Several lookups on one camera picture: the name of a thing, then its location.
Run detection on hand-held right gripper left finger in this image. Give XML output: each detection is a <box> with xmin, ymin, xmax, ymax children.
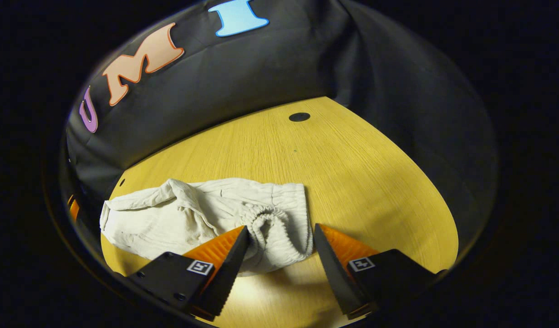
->
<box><xmin>124</xmin><ymin>225</ymin><xmax>251</xmax><ymax>322</ymax></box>

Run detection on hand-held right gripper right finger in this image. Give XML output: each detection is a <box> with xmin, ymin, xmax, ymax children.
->
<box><xmin>313</xmin><ymin>223</ymin><xmax>447</xmax><ymax>320</ymax></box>

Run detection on cream white jeans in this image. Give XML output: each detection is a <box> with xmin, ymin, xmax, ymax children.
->
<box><xmin>100</xmin><ymin>178</ymin><xmax>315</xmax><ymax>277</ymax></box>

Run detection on black backdrop cloth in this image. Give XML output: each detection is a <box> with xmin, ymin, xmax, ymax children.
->
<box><xmin>65</xmin><ymin>0</ymin><xmax>499</xmax><ymax>274</ymax></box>

